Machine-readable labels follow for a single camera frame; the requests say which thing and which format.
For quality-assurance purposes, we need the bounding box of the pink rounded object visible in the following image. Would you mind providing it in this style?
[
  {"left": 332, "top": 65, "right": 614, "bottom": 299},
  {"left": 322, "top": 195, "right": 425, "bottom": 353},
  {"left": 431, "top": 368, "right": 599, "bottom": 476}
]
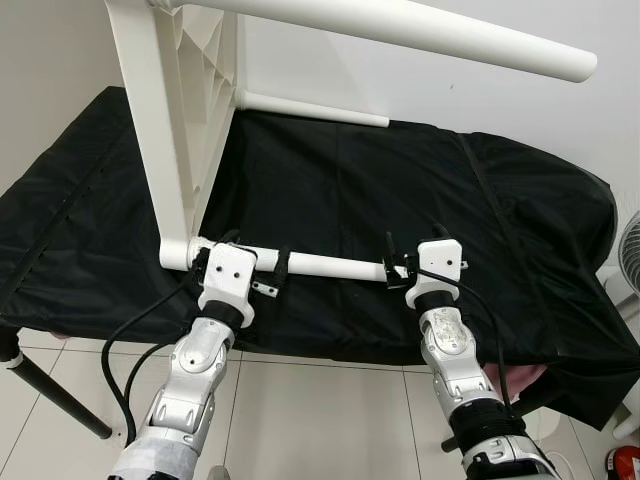
[{"left": 485, "top": 365, "right": 549, "bottom": 401}]

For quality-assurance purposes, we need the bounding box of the white plastic table top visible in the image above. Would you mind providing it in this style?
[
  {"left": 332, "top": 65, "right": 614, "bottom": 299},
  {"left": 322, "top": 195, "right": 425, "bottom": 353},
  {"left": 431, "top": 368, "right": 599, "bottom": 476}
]
[{"left": 105, "top": 0, "right": 247, "bottom": 271}]

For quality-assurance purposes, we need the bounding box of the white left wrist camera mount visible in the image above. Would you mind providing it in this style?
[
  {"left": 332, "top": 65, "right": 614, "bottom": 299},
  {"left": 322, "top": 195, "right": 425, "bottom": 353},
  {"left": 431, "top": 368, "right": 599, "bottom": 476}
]
[{"left": 196, "top": 243, "right": 259, "bottom": 319}]

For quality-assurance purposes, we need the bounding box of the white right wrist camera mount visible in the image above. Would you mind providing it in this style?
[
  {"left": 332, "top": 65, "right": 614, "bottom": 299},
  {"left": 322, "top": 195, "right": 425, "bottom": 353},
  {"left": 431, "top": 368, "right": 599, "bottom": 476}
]
[{"left": 404, "top": 238, "right": 467, "bottom": 307}]

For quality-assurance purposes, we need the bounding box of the red round object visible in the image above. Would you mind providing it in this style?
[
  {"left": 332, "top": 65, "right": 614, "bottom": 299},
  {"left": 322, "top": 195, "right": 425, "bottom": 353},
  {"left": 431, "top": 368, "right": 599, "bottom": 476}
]
[{"left": 606, "top": 445, "right": 640, "bottom": 480}]

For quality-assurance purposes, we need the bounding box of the white plastic table leg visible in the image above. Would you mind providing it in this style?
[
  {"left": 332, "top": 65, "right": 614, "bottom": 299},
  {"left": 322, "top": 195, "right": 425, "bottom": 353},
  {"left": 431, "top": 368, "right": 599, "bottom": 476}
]
[
  {"left": 150, "top": 0, "right": 599, "bottom": 84},
  {"left": 160, "top": 237, "right": 403, "bottom": 284},
  {"left": 235, "top": 89, "right": 391, "bottom": 129}
]

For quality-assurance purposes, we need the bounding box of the white round fan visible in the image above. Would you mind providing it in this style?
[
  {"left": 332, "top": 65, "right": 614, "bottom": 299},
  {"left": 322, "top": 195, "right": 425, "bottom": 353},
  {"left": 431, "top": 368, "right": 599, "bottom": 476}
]
[{"left": 604, "top": 208, "right": 640, "bottom": 301}]

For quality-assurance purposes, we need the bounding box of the black tablecloth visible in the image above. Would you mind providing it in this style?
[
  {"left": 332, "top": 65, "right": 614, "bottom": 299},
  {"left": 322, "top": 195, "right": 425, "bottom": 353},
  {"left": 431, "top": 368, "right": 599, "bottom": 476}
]
[{"left": 0, "top": 85, "right": 640, "bottom": 433}]

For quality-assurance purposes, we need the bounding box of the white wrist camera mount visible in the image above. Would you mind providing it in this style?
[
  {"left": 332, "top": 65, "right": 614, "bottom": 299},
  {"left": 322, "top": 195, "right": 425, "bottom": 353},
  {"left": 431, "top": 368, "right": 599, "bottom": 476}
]
[
  {"left": 404, "top": 238, "right": 467, "bottom": 307},
  {"left": 196, "top": 243, "right": 259, "bottom": 319}
]

